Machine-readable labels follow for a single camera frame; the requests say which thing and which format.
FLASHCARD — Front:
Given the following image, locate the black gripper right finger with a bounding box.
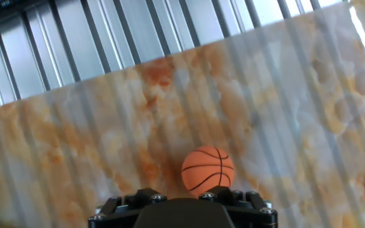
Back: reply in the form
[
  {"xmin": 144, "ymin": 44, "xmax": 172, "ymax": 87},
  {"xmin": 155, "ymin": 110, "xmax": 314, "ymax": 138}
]
[{"xmin": 198, "ymin": 186, "xmax": 279, "ymax": 228}]

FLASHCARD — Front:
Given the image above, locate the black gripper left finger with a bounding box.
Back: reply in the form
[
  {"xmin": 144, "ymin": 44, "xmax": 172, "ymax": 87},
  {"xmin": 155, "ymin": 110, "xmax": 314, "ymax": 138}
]
[{"xmin": 87, "ymin": 187, "xmax": 168, "ymax": 228}]

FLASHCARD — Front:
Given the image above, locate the orange marble pattern mat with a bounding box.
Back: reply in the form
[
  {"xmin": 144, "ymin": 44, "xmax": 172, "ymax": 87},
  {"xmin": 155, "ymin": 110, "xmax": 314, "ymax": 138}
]
[{"xmin": 0, "ymin": 0, "xmax": 365, "ymax": 228}]

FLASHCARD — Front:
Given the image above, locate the orange mini basketball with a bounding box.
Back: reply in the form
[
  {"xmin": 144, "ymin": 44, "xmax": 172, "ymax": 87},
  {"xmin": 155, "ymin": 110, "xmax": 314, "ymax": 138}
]
[{"xmin": 181, "ymin": 145, "xmax": 236, "ymax": 198}]

